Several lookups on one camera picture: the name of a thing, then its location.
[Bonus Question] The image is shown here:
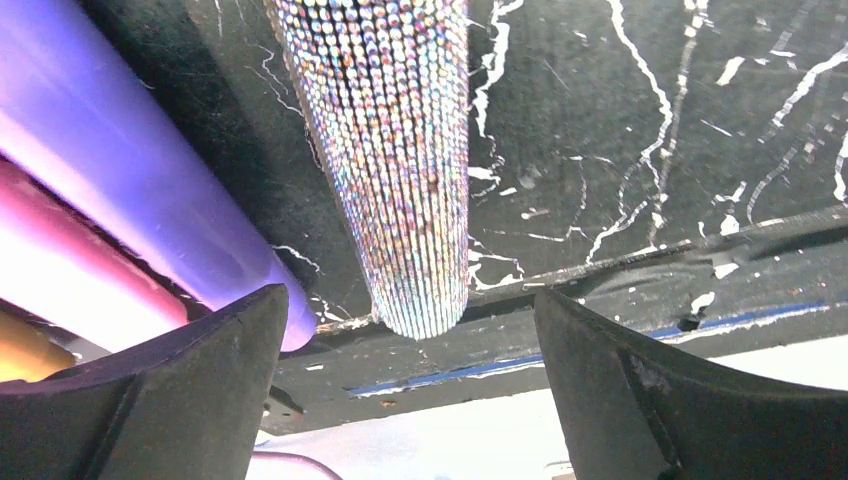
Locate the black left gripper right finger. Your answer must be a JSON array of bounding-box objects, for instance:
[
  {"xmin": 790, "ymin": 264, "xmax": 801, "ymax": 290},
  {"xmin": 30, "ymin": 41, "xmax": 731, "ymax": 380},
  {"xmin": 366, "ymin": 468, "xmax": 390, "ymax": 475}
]
[{"xmin": 534, "ymin": 290, "xmax": 847, "ymax": 479}]

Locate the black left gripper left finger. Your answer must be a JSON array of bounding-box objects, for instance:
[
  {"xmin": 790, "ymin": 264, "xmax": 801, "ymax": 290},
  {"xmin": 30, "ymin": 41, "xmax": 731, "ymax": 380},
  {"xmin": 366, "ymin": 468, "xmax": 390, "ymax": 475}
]
[{"xmin": 1, "ymin": 285, "xmax": 288, "ymax": 479}]

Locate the gold microphone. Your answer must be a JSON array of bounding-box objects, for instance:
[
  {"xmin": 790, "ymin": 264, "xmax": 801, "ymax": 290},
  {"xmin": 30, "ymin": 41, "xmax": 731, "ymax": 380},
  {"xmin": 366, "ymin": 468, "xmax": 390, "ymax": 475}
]
[{"xmin": 1, "ymin": 312, "xmax": 76, "ymax": 382}]

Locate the pink microphone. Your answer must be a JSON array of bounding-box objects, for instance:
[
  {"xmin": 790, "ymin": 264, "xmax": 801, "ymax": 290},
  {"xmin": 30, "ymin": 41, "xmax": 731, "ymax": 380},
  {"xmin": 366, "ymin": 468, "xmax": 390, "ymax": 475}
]
[{"xmin": 1, "ymin": 162, "xmax": 188, "ymax": 352}]

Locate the purple microphone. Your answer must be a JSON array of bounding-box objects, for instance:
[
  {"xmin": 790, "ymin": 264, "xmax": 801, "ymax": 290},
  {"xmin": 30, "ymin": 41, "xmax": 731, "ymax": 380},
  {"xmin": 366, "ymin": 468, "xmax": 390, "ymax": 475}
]
[{"xmin": 1, "ymin": 1, "xmax": 317, "ymax": 352}]

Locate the glitter silver microphone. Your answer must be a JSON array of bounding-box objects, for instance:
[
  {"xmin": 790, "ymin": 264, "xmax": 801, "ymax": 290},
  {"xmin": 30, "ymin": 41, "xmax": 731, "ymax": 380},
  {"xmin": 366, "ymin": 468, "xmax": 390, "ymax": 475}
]
[{"xmin": 265, "ymin": 1, "xmax": 469, "ymax": 340}]

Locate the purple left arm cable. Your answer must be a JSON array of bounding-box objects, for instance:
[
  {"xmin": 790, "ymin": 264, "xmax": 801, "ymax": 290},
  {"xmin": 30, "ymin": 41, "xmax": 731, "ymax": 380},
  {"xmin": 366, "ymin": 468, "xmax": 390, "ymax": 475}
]
[{"xmin": 250, "ymin": 450, "xmax": 346, "ymax": 480}]

